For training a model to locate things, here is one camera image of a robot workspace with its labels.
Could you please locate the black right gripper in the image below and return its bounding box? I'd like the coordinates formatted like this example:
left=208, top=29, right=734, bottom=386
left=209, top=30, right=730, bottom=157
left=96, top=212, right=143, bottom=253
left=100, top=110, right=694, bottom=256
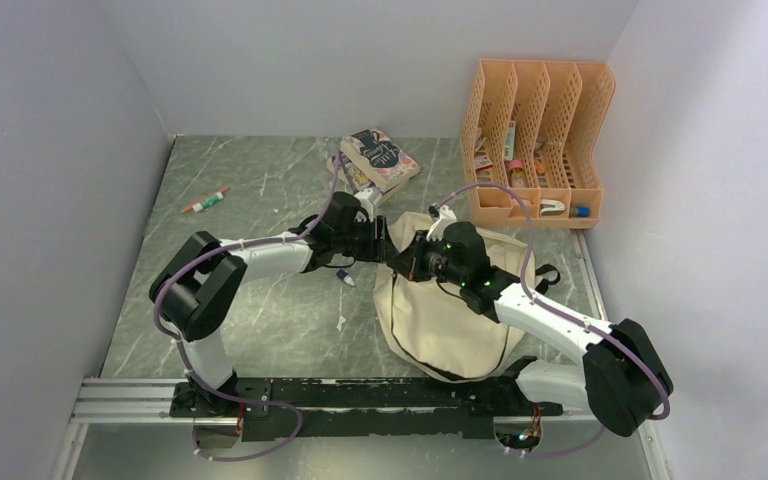
left=387, top=229, right=467, bottom=287

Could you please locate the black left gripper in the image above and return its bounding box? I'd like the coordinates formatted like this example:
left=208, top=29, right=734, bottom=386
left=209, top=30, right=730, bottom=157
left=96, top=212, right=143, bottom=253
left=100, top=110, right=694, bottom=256
left=334, top=215, right=399, bottom=264

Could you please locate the beige canvas backpack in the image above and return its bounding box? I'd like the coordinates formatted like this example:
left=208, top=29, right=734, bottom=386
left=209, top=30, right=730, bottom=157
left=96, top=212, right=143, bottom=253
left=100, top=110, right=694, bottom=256
left=373, top=212, right=562, bottom=383

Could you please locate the floral Little Women book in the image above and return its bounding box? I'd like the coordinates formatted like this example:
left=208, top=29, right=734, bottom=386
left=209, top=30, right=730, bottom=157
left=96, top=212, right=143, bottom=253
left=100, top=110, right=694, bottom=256
left=340, top=128, right=420, bottom=190

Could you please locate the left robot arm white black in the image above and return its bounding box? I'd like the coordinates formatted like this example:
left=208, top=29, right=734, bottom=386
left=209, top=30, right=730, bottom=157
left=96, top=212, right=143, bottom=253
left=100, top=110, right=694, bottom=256
left=149, top=188, right=394, bottom=416

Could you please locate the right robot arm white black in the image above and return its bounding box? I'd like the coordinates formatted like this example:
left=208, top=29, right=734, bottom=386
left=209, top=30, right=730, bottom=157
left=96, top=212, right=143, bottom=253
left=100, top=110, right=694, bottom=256
left=386, top=221, right=674, bottom=437

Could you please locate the small blue white tube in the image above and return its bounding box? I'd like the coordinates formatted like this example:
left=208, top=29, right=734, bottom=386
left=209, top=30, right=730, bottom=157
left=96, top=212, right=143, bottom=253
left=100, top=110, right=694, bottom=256
left=336, top=268, right=356, bottom=287

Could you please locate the purple illustrated paperback book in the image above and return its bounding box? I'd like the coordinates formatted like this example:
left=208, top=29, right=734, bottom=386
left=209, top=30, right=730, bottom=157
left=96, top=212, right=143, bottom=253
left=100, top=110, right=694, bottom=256
left=325, top=152, right=409, bottom=207

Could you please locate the white stapler in organizer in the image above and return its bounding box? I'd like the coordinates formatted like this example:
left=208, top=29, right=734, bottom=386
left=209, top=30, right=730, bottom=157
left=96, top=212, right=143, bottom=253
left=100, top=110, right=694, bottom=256
left=539, top=199, right=567, bottom=216

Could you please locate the green white packet in organizer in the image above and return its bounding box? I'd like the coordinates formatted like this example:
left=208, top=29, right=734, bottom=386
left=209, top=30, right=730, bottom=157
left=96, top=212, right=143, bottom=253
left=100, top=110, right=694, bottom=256
left=503, top=119, right=516, bottom=162

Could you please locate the orange plastic file organizer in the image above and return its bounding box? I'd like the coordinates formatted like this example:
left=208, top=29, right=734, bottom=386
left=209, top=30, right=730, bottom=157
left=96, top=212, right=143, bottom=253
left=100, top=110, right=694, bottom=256
left=460, top=59, right=616, bottom=230

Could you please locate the blue cap item in organizer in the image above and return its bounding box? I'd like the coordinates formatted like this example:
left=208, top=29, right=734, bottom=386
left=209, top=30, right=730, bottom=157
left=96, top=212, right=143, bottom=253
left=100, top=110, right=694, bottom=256
left=569, top=206, right=591, bottom=218

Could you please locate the orange green white marker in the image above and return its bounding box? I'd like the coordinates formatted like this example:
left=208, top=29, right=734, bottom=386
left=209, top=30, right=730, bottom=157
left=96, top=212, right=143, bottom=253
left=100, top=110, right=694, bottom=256
left=181, top=186, right=230, bottom=214

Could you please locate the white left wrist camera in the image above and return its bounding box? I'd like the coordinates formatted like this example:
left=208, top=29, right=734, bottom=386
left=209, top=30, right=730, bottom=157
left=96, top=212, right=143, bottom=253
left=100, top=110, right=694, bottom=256
left=354, top=187, right=383, bottom=215

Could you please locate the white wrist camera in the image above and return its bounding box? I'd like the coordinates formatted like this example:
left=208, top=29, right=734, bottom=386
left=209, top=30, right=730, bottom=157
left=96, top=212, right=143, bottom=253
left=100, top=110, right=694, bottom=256
left=354, top=187, right=383, bottom=215
left=426, top=205, right=458, bottom=241

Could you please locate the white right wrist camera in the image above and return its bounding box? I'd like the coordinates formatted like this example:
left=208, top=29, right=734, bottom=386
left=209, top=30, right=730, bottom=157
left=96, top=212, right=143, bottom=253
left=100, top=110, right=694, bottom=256
left=426, top=205, right=458, bottom=241

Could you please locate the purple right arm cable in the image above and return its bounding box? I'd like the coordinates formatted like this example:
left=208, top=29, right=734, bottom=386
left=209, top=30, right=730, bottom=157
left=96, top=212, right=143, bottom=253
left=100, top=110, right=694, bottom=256
left=430, top=182, right=671, bottom=458

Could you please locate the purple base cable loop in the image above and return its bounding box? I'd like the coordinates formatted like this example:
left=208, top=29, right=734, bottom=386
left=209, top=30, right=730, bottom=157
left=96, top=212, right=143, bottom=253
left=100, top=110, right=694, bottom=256
left=191, top=402, right=304, bottom=464

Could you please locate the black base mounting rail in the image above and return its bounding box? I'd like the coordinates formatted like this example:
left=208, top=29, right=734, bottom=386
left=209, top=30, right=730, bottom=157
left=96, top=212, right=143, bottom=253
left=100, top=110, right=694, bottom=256
left=169, top=376, right=563, bottom=441

